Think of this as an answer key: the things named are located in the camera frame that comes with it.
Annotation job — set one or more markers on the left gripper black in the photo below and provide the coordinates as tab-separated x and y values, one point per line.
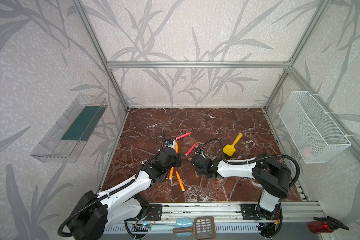
174	159

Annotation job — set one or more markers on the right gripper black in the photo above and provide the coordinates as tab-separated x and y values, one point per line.
196	162

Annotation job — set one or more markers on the orange pen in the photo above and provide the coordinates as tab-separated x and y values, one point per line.
180	181
171	173
176	147

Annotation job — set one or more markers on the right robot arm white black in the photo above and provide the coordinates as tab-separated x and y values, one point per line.
275	173

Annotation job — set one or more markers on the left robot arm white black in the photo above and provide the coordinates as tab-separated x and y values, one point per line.
94	213

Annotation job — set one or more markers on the orange pen beside purple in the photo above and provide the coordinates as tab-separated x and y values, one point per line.
171	173

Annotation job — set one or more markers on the red capped pen far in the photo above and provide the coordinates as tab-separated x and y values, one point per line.
184	135

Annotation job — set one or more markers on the orange pen front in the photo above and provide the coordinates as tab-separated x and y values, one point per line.
180	181

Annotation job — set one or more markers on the yellow toy spatula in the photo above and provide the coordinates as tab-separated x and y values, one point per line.
229	150

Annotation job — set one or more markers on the brown slotted spatula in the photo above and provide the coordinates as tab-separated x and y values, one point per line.
205	228

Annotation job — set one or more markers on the light blue brush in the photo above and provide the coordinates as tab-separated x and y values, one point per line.
183	227

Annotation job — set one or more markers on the green circuit board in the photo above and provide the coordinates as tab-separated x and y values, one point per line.
140	228

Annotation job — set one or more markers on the red black tool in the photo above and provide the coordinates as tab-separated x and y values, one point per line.
326	225

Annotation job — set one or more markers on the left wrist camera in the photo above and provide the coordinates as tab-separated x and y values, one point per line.
171	143

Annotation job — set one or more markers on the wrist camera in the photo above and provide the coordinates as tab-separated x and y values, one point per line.
198	151
171	143

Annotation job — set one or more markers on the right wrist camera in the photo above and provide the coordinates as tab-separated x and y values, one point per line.
198	151

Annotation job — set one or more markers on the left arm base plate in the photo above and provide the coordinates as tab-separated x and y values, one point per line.
151	212

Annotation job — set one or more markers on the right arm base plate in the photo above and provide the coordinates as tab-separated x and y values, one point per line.
255	213

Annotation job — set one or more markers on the clear plastic wall tray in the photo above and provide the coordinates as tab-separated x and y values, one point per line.
67	138

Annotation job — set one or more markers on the white wire mesh basket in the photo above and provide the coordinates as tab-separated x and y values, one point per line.
314	132

